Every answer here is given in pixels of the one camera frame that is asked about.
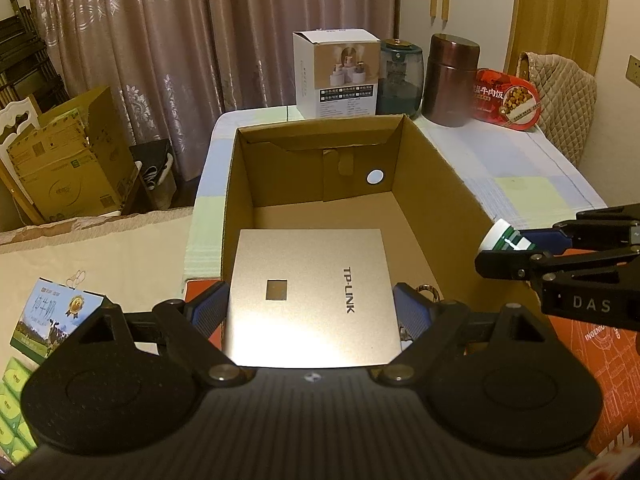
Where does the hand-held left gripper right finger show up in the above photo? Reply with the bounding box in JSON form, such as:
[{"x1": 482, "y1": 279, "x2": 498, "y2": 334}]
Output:
[{"x1": 367, "y1": 282, "x2": 558, "y2": 387}]

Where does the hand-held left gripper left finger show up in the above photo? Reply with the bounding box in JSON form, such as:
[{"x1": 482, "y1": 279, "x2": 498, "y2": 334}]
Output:
[{"x1": 75, "y1": 280, "x2": 257, "y2": 387}]

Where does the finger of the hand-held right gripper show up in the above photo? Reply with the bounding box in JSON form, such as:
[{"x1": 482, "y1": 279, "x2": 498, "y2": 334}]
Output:
[
  {"x1": 517, "y1": 205, "x2": 640, "y2": 253},
  {"x1": 474, "y1": 245, "x2": 640, "y2": 289}
]

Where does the white green striped container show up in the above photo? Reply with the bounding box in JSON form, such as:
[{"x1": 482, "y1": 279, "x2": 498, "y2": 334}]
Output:
[{"x1": 477, "y1": 218, "x2": 536, "y2": 256}]

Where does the brown cardboard box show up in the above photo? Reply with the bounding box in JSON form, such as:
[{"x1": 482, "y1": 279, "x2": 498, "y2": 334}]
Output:
[{"x1": 220, "y1": 114, "x2": 538, "y2": 341}]

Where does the white small device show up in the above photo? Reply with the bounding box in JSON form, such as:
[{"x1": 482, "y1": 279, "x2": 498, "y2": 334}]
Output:
[{"x1": 221, "y1": 228, "x2": 405, "y2": 368}]

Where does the red printed cardboard sheet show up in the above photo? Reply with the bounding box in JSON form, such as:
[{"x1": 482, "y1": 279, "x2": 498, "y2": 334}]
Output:
[{"x1": 182, "y1": 280, "x2": 640, "y2": 480}]

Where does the beige bedspread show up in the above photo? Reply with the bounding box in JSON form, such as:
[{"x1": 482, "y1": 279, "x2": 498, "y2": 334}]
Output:
[{"x1": 0, "y1": 205, "x2": 196, "y2": 386}]

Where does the red oval food container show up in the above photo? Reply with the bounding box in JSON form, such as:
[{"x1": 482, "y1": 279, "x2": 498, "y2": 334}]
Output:
[{"x1": 470, "y1": 67, "x2": 541, "y2": 132}]

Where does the blue green milk carton box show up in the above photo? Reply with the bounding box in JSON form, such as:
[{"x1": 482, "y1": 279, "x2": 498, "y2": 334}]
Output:
[{"x1": 10, "y1": 276, "x2": 116, "y2": 366}]

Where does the brown metal thermos canister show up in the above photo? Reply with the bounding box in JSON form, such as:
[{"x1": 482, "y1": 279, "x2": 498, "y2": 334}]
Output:
[{"x1": 421, "y1": 33, "x2": 481, "y2": 127}]

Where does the printed cardboard shipping box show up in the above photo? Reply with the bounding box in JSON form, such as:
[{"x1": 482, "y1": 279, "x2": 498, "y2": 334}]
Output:
[{"x1": 6, "y1": 86, "x2": 141, "y2": 223}]

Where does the dark green glass jar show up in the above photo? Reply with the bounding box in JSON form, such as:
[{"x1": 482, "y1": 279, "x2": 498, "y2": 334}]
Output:
[{"x1": 376, "y1": 38, "x2": 425, "y2": 117}]

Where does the stack of green packets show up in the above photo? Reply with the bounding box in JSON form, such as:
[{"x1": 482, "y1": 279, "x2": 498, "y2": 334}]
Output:
[{"x1": 0, "y1": 357, "x2": 38, "y2": 461}]

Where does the wooden wardrobe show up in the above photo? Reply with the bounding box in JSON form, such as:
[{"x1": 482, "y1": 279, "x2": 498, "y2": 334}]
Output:
[{"x1": 397, "y1": 0, "x2": 611, "y2": 81}]

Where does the white product box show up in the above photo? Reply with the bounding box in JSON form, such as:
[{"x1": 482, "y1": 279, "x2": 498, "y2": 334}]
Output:
[{"x1": 292, "y1": 29, "x2": 379, "y2": 119}]

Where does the white ornate chair back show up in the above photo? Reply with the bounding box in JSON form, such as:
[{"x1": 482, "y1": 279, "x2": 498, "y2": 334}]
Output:
[{"x1": 0, "y1": 94, "x2": 41, "y2": 146}]

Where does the pink patterned curtain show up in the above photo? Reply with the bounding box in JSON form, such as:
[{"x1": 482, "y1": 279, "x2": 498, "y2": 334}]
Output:
[{"x1": 27, "y1": 0, "x2": 401, "y2": 181}]

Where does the black folding ladder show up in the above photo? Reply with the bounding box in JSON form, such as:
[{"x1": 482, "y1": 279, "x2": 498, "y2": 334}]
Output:
[{"x1": 0, "y1": 0, "x2": 71, "y2": 111}]

